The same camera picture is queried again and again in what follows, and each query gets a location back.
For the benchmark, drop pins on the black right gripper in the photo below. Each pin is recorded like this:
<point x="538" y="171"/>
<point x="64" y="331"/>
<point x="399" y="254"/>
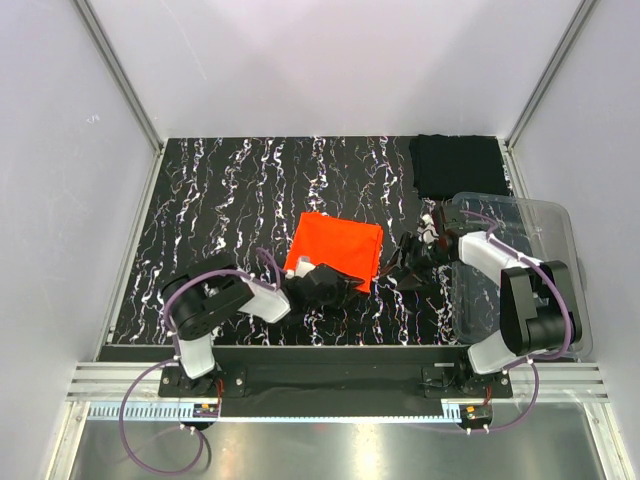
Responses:
<point x="416" y="279"/>

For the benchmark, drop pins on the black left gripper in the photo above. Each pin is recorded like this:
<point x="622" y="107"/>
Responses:
<point x="342" y="289"/>

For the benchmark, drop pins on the orange t shirt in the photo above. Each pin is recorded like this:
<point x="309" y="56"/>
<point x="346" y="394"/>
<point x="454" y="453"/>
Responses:
<point x="351" y="247"/>

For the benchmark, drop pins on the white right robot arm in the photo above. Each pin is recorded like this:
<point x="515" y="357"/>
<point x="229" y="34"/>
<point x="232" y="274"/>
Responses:
<point x="538" y="311"/>

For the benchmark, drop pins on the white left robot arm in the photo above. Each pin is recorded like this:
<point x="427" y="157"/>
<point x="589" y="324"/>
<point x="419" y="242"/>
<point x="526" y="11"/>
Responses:
<point x="210" y="293"/>

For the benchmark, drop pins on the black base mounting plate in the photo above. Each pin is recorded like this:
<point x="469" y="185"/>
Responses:
<point x="363" y="376"/>

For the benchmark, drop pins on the folded black t shirt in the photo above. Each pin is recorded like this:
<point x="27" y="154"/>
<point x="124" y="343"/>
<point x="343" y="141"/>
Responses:
<point x="444" y="166"/>

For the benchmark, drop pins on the clear plastic bin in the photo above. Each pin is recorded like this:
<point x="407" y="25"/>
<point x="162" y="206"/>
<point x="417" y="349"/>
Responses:
<point x="537" y="228"/>

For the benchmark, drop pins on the right orange connector block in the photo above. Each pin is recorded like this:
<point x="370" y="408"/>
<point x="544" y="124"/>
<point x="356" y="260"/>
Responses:
<point x="473" y="412"/>

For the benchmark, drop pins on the orange connector block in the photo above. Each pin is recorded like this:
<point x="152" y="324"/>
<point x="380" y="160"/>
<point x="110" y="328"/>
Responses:
<point x="473" y="412"/>
<point x="205" y="410"/>

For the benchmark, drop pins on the left orange connector block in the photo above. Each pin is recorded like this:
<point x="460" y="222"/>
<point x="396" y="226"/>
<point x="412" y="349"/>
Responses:
<point x="205" y="410"/>

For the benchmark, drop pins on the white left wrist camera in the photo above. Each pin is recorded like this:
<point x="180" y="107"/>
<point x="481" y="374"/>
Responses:
<point x="302" y="268"/>

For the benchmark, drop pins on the slotted cable duct rail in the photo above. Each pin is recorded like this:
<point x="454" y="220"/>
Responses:
<point x="239" y="412"/>

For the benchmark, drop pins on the right aluminium frame post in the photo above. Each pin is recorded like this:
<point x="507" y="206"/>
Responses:
<point x="561" y="52"/>

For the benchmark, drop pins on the aluminium frame post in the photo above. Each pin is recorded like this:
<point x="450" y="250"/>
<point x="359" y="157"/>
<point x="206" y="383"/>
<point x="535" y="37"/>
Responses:
<point x="110" y="58"/>
<point x="561" y="52"/>

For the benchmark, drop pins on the left aluminium frame post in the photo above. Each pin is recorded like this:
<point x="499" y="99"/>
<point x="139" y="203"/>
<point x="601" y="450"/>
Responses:
<point x="110" y="58"/>

